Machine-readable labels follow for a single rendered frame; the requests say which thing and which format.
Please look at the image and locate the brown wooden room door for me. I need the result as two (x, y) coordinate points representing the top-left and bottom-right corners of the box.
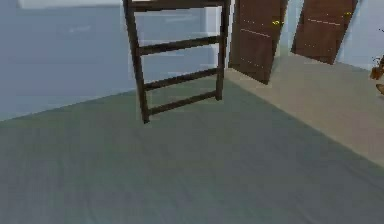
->
(227, 0), (289, 86)
(290, 0), (360, 66)

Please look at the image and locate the brown house plant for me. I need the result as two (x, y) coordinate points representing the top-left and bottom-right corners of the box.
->
(369, 55), (384, 96)

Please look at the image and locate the dark brown wooden shelf frame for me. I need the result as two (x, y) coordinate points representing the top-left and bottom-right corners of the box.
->
(121, 0), (232, 125)

